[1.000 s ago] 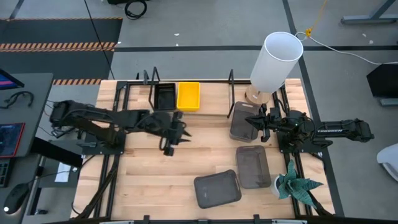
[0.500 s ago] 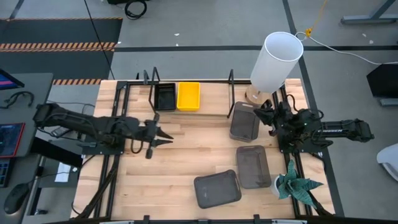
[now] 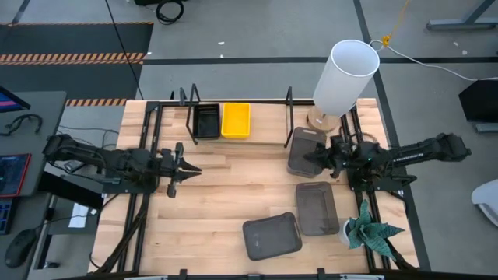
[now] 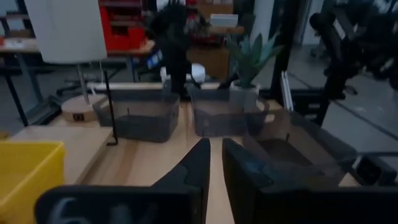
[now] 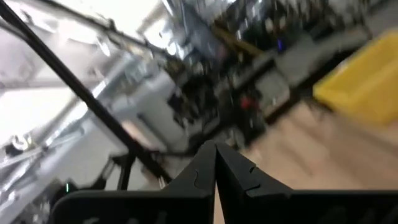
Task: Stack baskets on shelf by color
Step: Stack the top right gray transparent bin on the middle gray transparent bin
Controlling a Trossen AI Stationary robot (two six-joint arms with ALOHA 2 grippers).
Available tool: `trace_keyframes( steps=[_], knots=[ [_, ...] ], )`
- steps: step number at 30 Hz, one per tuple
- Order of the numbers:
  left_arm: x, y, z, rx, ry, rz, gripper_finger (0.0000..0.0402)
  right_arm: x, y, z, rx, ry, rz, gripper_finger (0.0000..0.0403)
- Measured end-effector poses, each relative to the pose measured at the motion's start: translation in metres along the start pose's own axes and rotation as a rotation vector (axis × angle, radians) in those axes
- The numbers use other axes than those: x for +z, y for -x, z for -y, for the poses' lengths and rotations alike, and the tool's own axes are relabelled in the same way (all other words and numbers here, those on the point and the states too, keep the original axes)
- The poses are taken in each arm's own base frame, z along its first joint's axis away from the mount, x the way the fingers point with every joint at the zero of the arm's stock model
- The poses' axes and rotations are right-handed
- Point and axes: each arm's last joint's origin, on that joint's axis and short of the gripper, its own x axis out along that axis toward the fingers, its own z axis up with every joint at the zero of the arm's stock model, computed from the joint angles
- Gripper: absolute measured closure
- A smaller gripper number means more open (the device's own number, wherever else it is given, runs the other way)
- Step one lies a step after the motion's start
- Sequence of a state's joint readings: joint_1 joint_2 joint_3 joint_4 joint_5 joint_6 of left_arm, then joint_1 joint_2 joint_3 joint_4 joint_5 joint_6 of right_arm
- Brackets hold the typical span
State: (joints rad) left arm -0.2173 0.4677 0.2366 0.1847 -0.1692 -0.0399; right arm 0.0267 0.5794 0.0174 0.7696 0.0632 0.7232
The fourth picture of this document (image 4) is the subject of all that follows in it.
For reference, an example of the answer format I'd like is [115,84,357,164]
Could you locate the red storage bins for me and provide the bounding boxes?
[98,0,147,52]

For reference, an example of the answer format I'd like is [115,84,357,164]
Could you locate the grey translucent plastic bin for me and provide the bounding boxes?
[242,109,359,188]
[92,89,181,144]
[189,86,270,138]

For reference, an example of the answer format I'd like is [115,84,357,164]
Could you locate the yellow slotted plastic basket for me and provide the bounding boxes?
[0,140,66,224]

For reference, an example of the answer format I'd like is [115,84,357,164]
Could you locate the wooden desk with metal legs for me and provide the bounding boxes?
[0,36,42,127]

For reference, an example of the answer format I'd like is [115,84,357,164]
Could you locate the wooden shelf with black frame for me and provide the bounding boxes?
[9,70,119,185]

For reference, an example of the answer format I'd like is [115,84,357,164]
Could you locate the white shade table lamp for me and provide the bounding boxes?
[24,0,108,123]

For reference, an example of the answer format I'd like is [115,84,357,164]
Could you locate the white rounded object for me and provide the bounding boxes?
[159,63,206,84]

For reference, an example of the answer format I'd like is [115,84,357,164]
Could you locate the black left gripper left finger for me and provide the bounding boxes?
[35,138,211,224]

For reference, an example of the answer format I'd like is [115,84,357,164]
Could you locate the green potted plant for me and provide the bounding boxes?
[226,32,284,110]

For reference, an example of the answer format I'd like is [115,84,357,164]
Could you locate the black aluminium frame post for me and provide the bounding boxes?
[269,0,300,101]

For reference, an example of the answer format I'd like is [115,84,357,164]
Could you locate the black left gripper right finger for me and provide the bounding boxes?
[222,138,398,224]

